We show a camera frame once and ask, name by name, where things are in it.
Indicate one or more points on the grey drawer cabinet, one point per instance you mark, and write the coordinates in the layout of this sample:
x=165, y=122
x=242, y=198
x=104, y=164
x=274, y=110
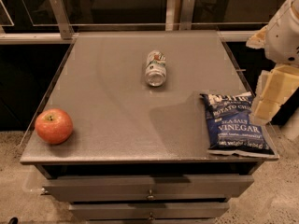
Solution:
x=124, y=126

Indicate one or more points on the grey drawer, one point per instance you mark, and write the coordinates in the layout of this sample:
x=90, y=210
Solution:
x=126, y=211
x=136, y=187

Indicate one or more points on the drawer brass knob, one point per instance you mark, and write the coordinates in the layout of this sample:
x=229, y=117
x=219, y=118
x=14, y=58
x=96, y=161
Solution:
x=150, y=196
x=151, y=217

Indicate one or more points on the blue potato chip bag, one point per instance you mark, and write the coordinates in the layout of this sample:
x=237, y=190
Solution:
x=229, y=128

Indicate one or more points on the red apple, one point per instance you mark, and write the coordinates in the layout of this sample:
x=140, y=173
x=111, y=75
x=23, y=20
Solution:
x=54, y=126

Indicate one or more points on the clear acrylic guard panel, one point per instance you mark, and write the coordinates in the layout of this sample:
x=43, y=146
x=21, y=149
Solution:
x=23, y=14

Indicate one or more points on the top drawer brass knob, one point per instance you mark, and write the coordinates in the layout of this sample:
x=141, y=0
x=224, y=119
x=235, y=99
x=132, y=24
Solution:
x=150, y=196

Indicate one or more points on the middle grey drawer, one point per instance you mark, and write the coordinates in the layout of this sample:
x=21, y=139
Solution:
x=126, y=211

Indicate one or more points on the top grey drawer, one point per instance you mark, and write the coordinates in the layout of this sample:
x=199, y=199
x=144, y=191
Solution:
x=136, y=187

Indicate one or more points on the silver soda can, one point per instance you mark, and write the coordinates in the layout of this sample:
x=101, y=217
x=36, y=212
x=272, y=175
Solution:
x=155, y=72

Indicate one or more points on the middle drawer brass knob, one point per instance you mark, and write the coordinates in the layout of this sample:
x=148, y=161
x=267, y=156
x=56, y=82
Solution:
x=151, y=217

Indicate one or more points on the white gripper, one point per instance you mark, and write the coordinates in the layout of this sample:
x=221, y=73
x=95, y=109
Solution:
x=284, y=39

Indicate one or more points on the right metal bracket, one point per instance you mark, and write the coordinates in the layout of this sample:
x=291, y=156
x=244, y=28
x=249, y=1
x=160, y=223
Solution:
x=179, y=14

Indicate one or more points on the metal bracket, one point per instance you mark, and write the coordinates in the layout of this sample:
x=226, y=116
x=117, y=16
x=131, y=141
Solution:
x=60, y=14
x=179, y=14

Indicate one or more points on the left metal bracket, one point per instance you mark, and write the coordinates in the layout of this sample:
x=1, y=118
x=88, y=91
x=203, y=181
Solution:
x=60, y=14

